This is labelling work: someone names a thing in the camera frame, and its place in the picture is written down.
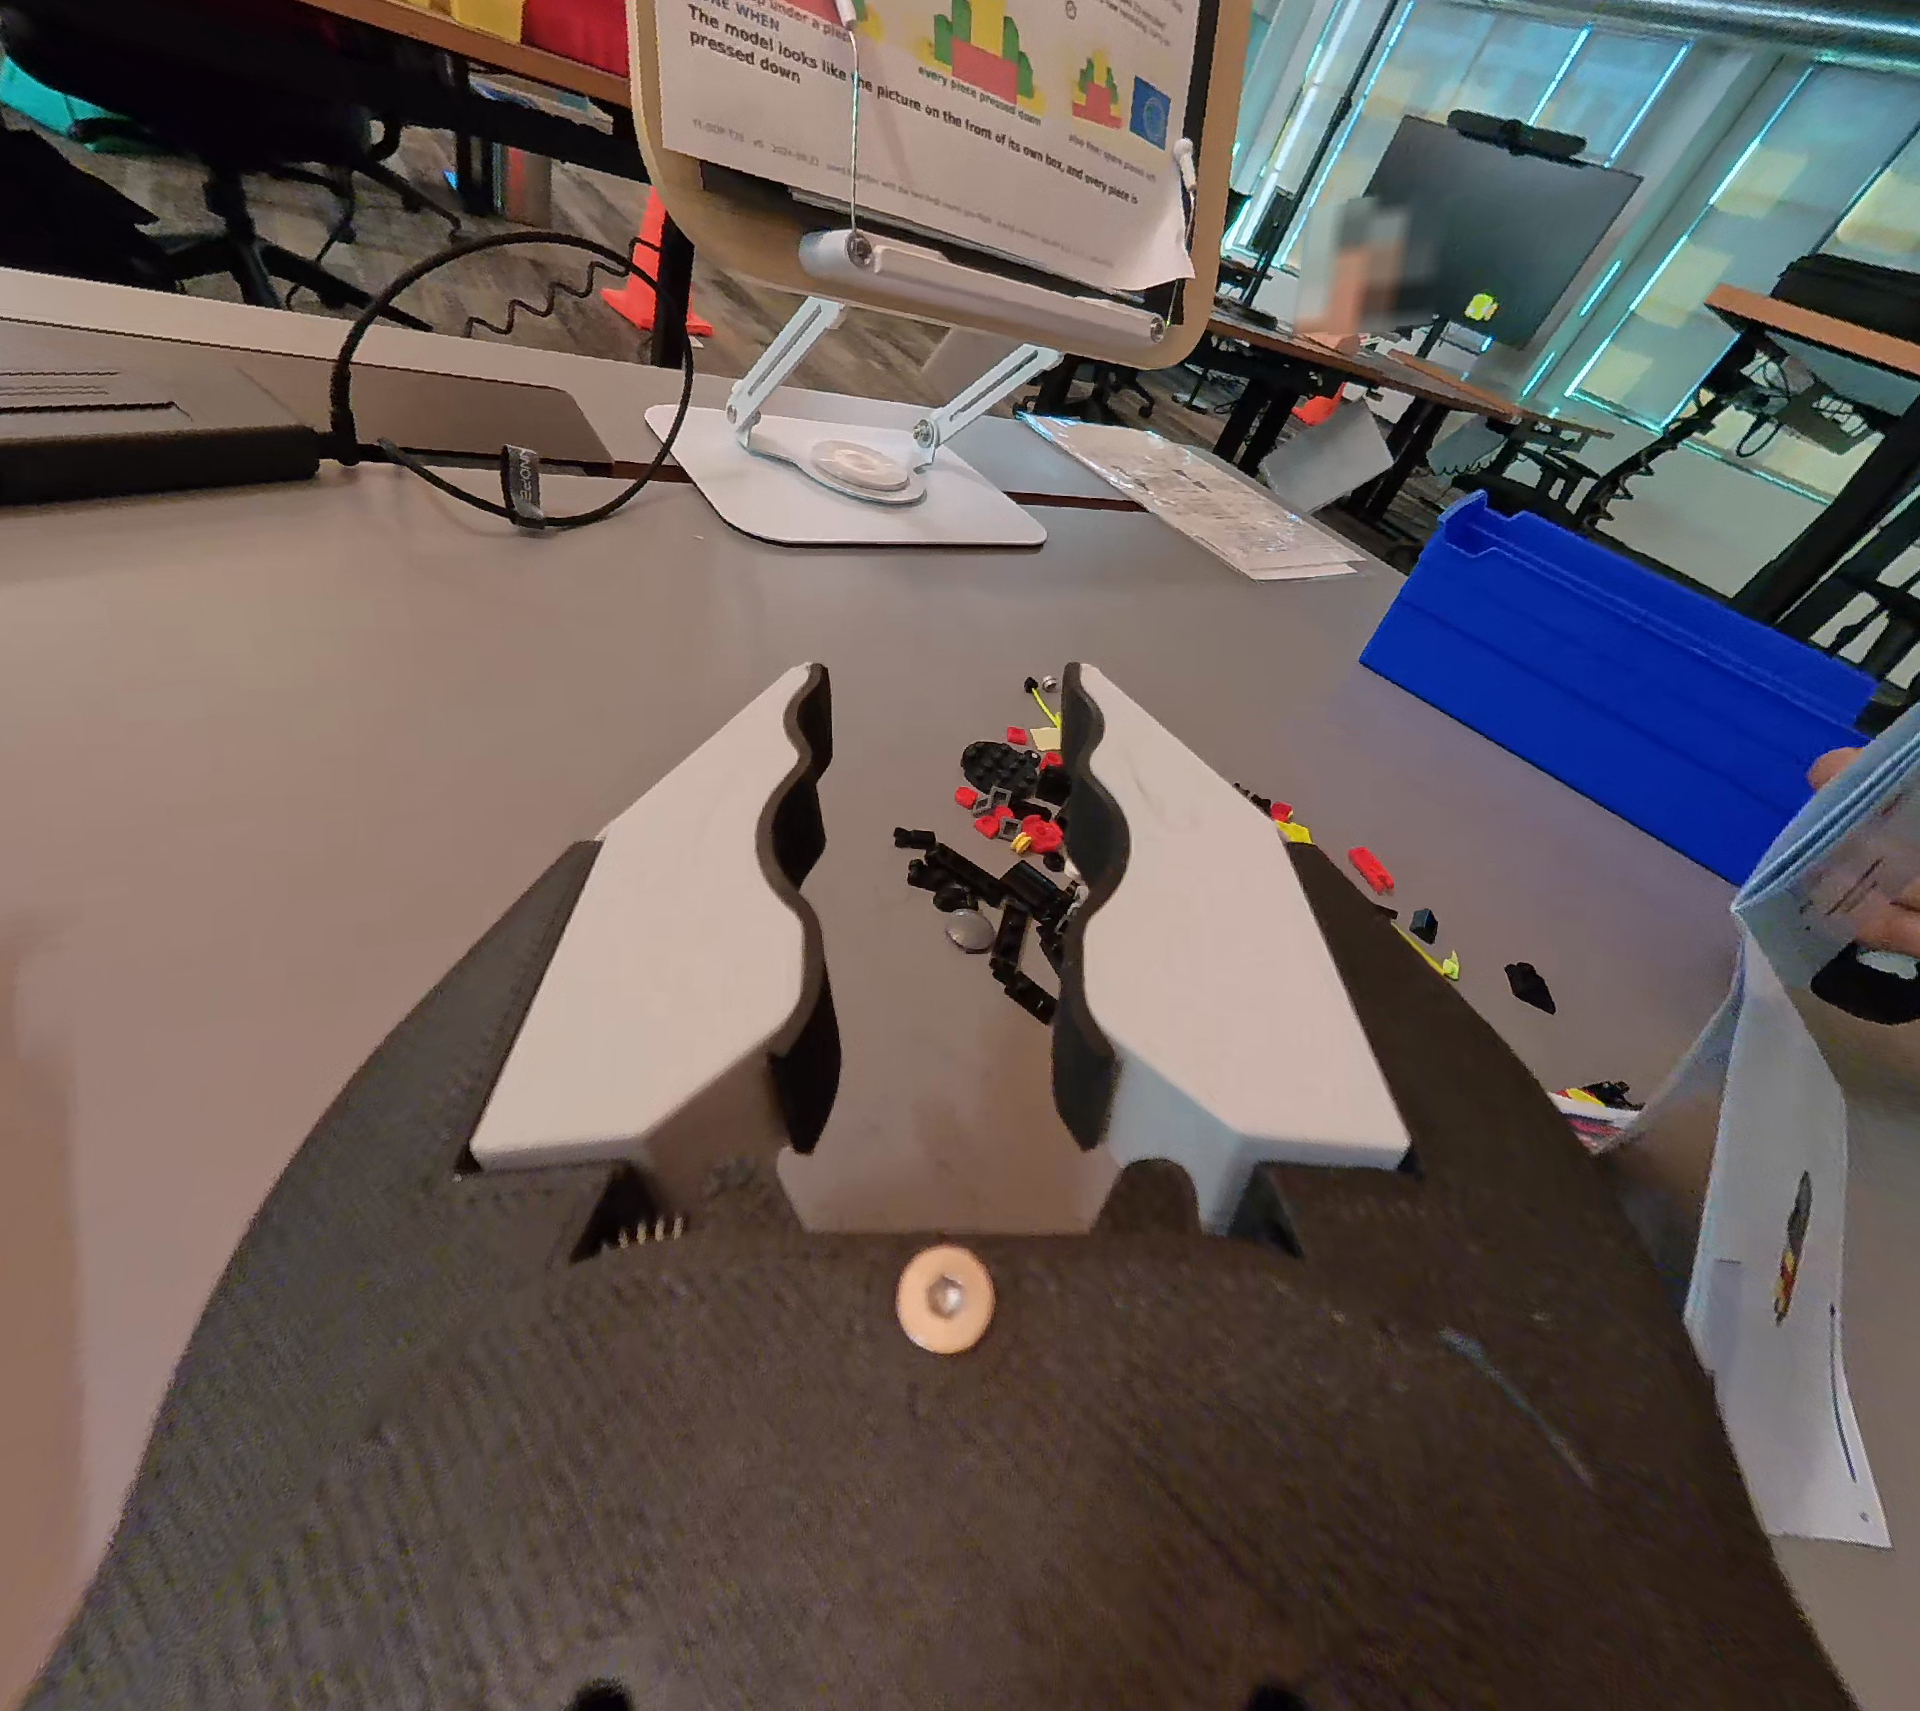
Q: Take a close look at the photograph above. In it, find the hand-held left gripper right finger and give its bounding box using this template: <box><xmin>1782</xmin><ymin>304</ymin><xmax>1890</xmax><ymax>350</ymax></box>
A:
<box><xmin>1051</xmin><ymin>662</ymin><xmax>1418</xmax><ymax>1236</ymax></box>

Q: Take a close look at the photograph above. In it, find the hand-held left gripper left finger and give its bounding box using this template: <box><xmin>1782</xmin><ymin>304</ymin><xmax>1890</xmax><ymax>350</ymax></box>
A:
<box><xmin>469</xmin><ymin>662</ymin><xmax>843</xmax><ymax>1182</ymax></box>

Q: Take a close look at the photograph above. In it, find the pale blue instruction booklet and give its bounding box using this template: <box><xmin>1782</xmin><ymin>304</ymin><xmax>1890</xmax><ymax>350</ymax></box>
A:
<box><xmin>1682</xmin><ymin>702</ymin><xmax>1920</xmax><ymax>1548</ymax></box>

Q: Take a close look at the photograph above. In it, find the pile of lego pieces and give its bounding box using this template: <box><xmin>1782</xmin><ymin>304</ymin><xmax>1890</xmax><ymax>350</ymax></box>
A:
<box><xmin>891</xmin><ymin>676</ymin><xmax>1646</xmax><ymax>1119</ymax></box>

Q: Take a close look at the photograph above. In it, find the person's right hand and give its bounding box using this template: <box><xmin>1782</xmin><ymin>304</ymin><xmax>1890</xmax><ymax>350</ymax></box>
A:
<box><xmin>1807</xmin><ymin>744</ymin><xmax>1920</xmax><ymax>958</ymax></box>

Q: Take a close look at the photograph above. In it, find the blue plastic bin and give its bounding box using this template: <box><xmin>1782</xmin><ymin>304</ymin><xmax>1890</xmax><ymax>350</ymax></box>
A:
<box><xmin>1357</xmin><ymin>489</ymin><xmax>1882</xmax><ymax>891</ymax></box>

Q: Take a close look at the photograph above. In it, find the clear plastic bag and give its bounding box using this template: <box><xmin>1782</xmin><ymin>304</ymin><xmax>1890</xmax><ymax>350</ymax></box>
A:
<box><xmin>1021</xmin><ymin>411</ymin><xmax>1369</xmax><ymax>587</ymax></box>

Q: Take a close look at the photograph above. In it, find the white book stand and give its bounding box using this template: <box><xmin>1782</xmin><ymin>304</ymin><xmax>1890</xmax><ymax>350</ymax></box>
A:
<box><xmin>619</xmin><ymin>0</ymin><xmax>1257</xmax><ymax>551</ymax></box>

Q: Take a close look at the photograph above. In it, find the grey laptop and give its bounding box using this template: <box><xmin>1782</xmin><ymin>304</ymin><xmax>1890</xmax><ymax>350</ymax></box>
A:
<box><xmin>0</xmin><ymin>315</ymin><xmax>619</xmax><ymax>473</ymax></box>

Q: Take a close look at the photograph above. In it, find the black carrying case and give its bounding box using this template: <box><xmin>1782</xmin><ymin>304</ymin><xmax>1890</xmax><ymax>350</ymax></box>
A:
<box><xmin>1769</xmin><ymin>254</ymin><xmax>1920</xmax><ymax>348</ymax></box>

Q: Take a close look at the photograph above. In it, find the orange traffic cone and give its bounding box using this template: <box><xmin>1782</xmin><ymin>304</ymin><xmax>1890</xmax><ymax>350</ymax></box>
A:
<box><xmin>600</xmin><ymin>191</ymin><xmax>718</xmax><ymax>343</ymax></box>

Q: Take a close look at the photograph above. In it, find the black monitor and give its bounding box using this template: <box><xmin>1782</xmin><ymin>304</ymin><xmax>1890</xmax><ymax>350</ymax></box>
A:
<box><xmin>1357</xmin><ymin>115</ymin><xmax>1647</xmax><ymax>359</ymax></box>

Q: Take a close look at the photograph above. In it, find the printed instruction sheet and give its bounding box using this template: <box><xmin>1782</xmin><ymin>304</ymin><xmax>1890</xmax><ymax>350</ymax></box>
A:
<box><xmin>645</xmin><ymin>0</ymin><xmax>1221</xmax><ymax>291</ymax></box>

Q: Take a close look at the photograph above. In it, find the black office chair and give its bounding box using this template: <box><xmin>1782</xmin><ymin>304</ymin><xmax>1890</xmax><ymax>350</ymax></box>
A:
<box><xmin>0</xmin><ymin>0</ymin><xmax>454</xmax><ymax>311</ymax></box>

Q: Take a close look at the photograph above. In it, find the black cable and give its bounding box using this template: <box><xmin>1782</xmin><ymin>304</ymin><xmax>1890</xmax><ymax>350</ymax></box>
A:
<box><xmin>331</xmin><ymin>230</ymin><xmax>702</xmax><ymax>532</ymax></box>

